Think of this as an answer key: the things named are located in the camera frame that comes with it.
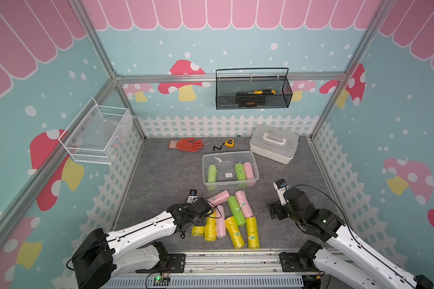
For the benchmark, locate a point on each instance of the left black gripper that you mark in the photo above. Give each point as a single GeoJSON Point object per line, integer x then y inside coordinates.
{"type": "Point", "coordinates": [205, 216]}

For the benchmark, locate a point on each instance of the black wire mesh basket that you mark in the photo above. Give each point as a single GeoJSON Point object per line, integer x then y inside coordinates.
{"type": "Point", "coordinates": [232, 80]}

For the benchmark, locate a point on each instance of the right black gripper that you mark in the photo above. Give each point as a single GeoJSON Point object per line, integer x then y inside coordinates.
{"type": "Point", "coordinates": [278, 214]}

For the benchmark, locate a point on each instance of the clear plastic storage box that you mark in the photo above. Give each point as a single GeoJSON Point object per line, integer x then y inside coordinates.
{"type": "Point", "coordinates": [226, 176]}

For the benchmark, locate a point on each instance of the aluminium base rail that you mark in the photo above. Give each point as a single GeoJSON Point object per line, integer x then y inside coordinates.
{"type": "Point", "coordinates": [227, 270]}

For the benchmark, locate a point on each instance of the pink roll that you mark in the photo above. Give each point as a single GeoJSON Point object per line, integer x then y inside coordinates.
{"type": "Point", "coordinates": [249, 174]}
{"type": "Point", "coordinates": [220, 222]}
{"type": "Point", "coordinates": [244, 204]}
{"type": "Point", "coordinates": [219, 199]}

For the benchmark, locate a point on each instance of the red work glove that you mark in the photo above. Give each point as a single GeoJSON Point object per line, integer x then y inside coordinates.
{"type": "Point", "coordinates": [187, 145]}

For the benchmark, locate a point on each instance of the yellow roll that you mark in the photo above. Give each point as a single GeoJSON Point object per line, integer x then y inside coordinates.
{"type": "Point", "coordinates": [234, 233]}
{"type": "Point", "coordinates": [252, 233]}
{"type": "Point", "coordinates": [197, 231]}
{"type": "Point", "coordinates": [210, 231]}

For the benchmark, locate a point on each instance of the white lidded tool case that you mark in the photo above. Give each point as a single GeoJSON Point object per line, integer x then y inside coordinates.
{"type": "Point", "coordinates": [274, 144]}

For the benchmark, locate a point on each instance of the green circuit board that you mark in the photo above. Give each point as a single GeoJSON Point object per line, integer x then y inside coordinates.
{"type": "Point", "coordinates": [162, 281]}

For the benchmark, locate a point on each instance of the yellow black screwdriver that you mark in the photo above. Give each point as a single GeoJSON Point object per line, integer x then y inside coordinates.
{"type": "Point", "coordinates": [258, 92]}

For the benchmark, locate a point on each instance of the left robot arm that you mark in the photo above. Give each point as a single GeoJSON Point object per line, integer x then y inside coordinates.
{"type": "Point", "coordinates": [104, 255]}

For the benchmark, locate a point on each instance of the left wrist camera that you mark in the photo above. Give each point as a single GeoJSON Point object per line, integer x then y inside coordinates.
{"type": "Point", "coordinates": [193, 196]}

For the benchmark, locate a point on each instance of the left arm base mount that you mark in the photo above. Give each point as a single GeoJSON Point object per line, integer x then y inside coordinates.
{"type": "Point", "coordinates": [170, 262]}

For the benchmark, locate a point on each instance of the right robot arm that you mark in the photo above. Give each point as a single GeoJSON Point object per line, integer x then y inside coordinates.
{"type": "Point", "coordinates": [367, 269]}

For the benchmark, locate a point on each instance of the green roll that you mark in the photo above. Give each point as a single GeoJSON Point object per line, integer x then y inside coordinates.
{"type": "Point", "coordinates": [212, 174]}
{"type": "Point", "coordinates": [240, 174]}
{"type": "Point", "coordinates": [236, 211]}

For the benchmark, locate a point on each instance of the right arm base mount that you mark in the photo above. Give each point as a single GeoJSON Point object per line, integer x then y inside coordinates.
{"type": "Point", "coordinates": [301, 261]}

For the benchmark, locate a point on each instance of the white wire basket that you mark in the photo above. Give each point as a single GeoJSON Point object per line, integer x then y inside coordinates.
{"type": "Point", "coordinates": [97, 134]}

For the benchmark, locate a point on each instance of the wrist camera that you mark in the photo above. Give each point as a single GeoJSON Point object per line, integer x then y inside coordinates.
{"type": "Point", "coordinates": [281, 187]}
{"type": "Point", "coordinates": [193, 196]}

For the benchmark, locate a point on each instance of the yellow tape measure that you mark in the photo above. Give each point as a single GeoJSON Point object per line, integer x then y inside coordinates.
{"type": "Point", "coordinates": [228, 144]}

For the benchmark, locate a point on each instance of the black orange tool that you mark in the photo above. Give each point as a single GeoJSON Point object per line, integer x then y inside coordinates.
{"type": "Point", "coordinates": [247, 103]}

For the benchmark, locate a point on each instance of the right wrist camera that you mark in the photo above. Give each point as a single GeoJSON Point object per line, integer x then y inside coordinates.
{"type": "Point", "coordinates": [281, 187]}

